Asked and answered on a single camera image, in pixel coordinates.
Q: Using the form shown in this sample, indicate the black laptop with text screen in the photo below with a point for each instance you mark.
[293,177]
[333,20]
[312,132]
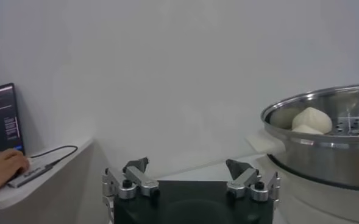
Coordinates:
[2,121]

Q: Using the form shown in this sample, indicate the perforated steel steamer basket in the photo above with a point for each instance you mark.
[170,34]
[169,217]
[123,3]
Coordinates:
[325,161]

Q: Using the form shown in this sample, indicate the bare person hand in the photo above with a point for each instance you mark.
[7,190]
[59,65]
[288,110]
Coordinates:
[2,167]

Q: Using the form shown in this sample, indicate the white side table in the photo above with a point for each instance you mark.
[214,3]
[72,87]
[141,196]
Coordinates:
[45,188]

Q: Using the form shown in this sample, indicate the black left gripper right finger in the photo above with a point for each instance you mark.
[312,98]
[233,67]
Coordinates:
[246,179]

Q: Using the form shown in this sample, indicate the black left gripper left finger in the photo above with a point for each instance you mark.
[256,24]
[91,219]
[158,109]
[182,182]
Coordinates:
[136,179]

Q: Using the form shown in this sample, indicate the white steamed baozi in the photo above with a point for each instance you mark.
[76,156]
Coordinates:
[305,131]
[313,117]

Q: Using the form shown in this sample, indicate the silver usb hub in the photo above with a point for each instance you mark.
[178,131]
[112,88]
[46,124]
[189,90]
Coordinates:
[36,175]

